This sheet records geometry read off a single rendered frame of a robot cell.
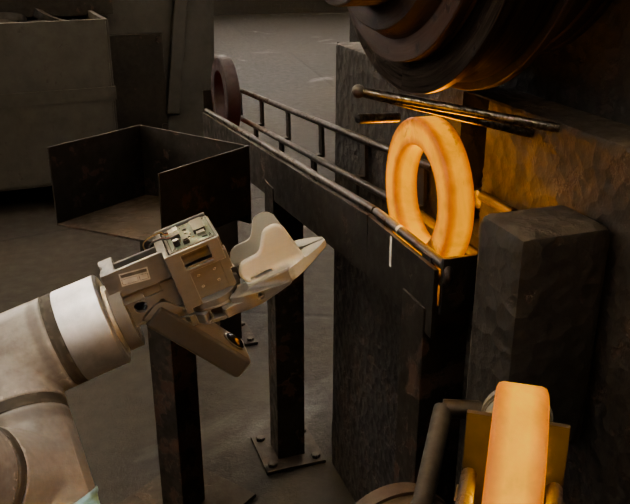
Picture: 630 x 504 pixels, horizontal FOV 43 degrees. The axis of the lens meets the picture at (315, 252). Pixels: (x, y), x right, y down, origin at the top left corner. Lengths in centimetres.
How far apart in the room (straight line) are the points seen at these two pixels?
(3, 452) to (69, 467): 8
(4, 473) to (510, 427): 37
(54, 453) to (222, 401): 127
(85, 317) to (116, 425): 119
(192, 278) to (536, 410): 37
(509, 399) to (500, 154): 48
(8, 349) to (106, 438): 114
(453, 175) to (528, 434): 46
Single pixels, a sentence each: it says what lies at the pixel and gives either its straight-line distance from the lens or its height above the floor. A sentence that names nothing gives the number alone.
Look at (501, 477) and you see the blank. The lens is 47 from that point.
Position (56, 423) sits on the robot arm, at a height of 66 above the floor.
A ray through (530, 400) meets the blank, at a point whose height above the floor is 78.
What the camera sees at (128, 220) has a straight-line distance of 138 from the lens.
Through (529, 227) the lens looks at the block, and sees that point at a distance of 74.
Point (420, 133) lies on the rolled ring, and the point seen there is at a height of 83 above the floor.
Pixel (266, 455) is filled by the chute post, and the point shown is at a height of 1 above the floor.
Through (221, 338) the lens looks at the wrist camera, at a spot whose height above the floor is 68.
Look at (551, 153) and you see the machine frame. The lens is 85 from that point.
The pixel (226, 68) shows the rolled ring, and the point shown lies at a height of 75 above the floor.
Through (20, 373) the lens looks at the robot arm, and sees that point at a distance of 74.
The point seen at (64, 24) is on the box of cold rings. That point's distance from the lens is 321.
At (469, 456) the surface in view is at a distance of 62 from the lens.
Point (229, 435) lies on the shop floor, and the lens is 184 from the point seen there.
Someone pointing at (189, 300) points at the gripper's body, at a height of 73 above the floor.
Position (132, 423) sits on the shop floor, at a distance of 191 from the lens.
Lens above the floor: 105
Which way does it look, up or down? 22 degrees down
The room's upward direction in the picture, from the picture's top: straight up
